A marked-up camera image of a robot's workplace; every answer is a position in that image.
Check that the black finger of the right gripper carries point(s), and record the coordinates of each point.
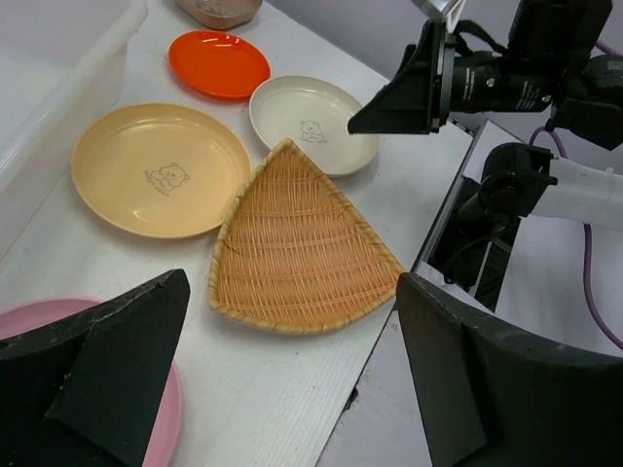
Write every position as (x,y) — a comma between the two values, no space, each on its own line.
(410,102)

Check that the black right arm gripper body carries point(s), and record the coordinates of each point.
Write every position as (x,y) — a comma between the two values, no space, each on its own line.
(547,64)

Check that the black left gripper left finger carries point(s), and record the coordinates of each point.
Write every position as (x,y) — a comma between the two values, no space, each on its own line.
(85,390)

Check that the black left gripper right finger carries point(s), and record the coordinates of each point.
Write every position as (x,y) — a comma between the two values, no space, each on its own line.
(493,394)

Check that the cream white bear plate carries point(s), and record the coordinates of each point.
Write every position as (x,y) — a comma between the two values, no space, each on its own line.
(314,114)

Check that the pink round plate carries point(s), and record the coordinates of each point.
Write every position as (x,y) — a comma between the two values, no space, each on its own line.
(165,433)

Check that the orange round plate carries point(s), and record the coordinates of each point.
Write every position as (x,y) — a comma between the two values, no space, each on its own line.
(218,64)

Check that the woven triangular bamboo tray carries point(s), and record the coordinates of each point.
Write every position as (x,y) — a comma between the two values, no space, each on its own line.
(294,255)

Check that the brown square plate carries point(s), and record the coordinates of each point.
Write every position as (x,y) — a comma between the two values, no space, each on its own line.
(220,14)

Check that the large tan bear plate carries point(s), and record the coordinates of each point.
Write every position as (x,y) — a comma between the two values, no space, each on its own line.
(159,170)

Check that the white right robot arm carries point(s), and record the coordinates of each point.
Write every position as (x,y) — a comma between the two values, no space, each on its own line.
(518,180)

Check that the white plastic bin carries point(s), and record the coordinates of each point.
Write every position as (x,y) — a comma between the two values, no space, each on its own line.
(63,65)

